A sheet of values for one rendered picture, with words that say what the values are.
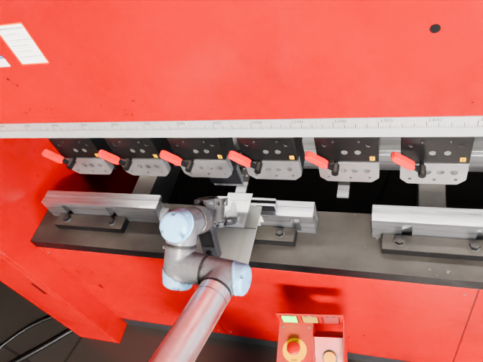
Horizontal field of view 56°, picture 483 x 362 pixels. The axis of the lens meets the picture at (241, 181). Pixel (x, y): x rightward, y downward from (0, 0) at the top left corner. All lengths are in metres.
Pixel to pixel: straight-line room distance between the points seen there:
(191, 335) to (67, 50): 0.70
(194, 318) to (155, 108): 0.53
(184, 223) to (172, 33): 0.41
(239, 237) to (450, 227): 0.60
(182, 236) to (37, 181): 1.01
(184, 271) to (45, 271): 1.05
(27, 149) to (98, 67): 0.84
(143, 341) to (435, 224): 1.65
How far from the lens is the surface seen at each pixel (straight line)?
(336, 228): 1.49
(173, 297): 1.98
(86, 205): 1.76
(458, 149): 1.12
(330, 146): 1.12
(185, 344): 0.92
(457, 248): 1.44
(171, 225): 1.05
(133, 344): 2.54
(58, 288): 2.11
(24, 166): 1.91
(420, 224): 1.39
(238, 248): 1.36
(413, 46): 0.93
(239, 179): 1.35
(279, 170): 1.22
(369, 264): 1.43
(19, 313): 3.03
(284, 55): 0.96
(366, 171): 1.19
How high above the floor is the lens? 2.14
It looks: 49 degrees down
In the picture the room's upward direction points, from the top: 21 degrees counter-clockwise
